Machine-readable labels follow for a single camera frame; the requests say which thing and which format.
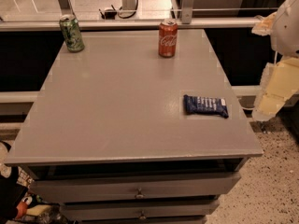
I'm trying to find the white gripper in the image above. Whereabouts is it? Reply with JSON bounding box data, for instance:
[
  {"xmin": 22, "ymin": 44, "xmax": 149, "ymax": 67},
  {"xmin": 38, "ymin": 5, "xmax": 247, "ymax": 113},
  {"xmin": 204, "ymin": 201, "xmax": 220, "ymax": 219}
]
[{"xmin": 251, "ymin": 0, "xmax": 299, "ymax": 121}]

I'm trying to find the blue rxbar blueberry wrapper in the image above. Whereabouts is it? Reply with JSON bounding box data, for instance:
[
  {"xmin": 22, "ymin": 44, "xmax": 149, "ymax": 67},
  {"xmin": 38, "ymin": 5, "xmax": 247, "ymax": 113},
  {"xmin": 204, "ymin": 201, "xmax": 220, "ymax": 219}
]
[{"xmin": 183, "ymin": 95, "xmax": 229, "ymax": 119}]

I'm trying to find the red Coca-Cola can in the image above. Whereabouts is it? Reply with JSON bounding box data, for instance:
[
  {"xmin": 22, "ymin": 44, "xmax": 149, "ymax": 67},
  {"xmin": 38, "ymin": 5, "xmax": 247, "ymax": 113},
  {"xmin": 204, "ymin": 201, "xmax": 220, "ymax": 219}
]
[{"xmin": 158, "ymin": 19, "xmax": 178, "ymax": 58}]

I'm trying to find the green soda can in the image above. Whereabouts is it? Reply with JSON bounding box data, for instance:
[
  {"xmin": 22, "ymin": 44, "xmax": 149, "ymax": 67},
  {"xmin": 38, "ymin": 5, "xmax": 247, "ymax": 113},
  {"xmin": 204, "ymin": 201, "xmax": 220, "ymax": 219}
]
[{"xmin": 59, "ymin": 14, "xmax": 85, "ymax": 52}]

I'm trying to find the grey drawer cabinet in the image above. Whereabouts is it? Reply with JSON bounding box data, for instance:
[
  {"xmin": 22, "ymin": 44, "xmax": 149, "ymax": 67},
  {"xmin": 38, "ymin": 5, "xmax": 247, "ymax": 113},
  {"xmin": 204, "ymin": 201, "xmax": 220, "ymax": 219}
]
[{"xmin": 7, "ymin": 30, "xmax": 262, "ymax": 224}]

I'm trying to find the upper drawer metal knob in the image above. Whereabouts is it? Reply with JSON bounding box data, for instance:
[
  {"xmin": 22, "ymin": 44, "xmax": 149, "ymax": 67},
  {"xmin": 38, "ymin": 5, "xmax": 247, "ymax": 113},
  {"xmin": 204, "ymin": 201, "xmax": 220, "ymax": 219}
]
[{"xmin": 135, "ymin": 189, "xmax": 145, "ymax": 199}]

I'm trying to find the drawer metal knob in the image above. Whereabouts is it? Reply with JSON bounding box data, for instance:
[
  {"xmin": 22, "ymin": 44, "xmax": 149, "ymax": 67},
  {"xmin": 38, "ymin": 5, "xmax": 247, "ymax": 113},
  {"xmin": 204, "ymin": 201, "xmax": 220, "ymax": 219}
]
[
  {"xmin": 138, "ymin": 211, "xmax": 147, "ymax": 220},
  {"xmin": 135, "ymin": 189, "xmax": 145, "ymax": 199}
]

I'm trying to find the upper grey drawer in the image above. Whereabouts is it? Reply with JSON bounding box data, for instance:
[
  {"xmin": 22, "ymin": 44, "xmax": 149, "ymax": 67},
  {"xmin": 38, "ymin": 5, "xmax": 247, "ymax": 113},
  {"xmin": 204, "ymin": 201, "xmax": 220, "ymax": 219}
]
[{"xmin": 30, "ymin": 172, "xmax": 241, "ymax": 203}]

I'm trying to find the grey drawer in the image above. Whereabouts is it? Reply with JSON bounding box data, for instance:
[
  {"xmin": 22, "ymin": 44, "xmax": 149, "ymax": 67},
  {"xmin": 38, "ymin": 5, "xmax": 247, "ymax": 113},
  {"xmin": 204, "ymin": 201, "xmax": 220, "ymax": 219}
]
[
  {"xmin": 61, "ymin": 200, "xmax": 220, "ymax": 221},
  {"xmin": 30, "ymin": 172, "xmax": 241, "ymax": 203}
]

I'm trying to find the lower grey drawer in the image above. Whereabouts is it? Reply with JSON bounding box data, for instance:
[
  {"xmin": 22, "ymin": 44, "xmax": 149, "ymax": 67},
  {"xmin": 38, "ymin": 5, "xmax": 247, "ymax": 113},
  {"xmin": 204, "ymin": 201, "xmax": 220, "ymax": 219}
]
[{"xmin": 61, "ymin": 200, "xmax": 220, "ymax": 221}]

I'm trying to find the lower drawer metal knob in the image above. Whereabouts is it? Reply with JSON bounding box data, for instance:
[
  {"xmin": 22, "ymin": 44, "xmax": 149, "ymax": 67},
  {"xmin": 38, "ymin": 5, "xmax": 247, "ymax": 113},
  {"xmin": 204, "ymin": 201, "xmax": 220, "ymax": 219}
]
[{"xmin": 138, "ymin": 211, "xmax": 147, "ymax": 220}]

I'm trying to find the penguin plush toy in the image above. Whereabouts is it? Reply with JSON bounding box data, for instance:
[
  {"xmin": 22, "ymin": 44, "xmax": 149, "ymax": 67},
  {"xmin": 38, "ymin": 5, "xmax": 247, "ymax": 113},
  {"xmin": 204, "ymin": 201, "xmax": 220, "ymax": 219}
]
[{"xmin": 0, "ymin": 140, "xmax": 54, "ymax": 224}]

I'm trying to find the black cable on floor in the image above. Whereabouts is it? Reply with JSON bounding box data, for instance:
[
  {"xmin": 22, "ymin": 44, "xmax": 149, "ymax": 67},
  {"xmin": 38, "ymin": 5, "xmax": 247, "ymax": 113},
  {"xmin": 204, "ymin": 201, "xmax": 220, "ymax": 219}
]
[{"xmin": 98, "ymin": 0, "xmax": 139, "ymax": 20}]

